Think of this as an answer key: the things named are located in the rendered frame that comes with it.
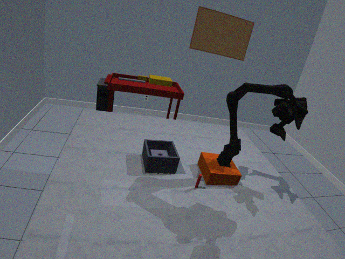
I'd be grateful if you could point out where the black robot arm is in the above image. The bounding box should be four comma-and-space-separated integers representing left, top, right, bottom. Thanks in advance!
217, 83, 308, 167

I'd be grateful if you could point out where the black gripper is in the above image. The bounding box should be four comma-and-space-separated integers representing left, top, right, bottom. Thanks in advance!
270, 104, 308, 141

